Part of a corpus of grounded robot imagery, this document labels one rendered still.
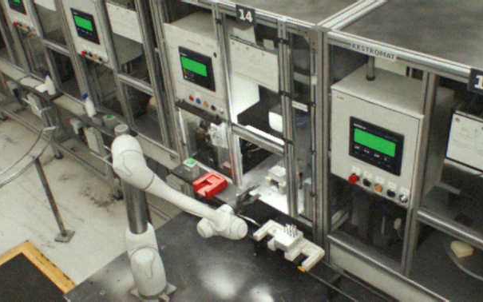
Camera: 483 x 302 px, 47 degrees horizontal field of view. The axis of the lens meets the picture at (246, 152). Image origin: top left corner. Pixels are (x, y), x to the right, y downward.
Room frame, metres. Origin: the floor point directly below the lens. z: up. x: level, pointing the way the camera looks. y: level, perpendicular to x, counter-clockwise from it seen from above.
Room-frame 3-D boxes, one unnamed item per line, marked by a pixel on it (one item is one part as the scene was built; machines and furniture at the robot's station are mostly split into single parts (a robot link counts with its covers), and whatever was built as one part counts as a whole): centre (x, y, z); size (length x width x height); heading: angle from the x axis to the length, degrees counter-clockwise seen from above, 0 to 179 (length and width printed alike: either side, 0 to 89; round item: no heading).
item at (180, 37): (2.77, 0.15, 1.60); 0.42 x 0.29 x 0.46; 43
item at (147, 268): (2.02, 0.57, 0.85); 0.18 x 0.16 x 0.22; 15
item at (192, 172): (2.67, 0.33, 0.97); 0.08 x 0.08 x 0.12; 43
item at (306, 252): (2.07, -0.17, 0.84); 0.36 x 0.14 x 0.10; 43
